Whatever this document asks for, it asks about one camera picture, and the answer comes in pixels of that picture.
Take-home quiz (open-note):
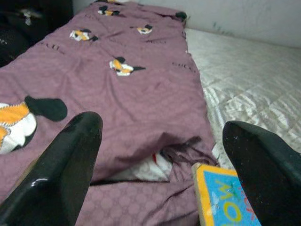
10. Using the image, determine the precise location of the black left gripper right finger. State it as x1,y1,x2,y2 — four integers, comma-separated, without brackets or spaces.
222,120,301,226

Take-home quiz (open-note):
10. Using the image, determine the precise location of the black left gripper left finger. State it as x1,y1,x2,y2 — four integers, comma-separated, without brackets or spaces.
0,112,103,226

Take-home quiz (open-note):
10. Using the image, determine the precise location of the blue yellow-bordered children's book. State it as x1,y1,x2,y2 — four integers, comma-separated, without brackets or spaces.
191,163,263,226

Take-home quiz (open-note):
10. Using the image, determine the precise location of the white quilted mattress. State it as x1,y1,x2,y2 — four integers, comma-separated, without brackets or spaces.
184,28,301,170

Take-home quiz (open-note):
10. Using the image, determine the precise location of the white printed cloth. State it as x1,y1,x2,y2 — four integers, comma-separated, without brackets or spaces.
110,152,174,182

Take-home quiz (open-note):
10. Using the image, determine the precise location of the purple blanket with cartoon print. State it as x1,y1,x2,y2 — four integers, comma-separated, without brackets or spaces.
0,0,218,226

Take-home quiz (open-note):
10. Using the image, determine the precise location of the black bedside furniture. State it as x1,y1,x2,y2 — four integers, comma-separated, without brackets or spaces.
0,0,74,68

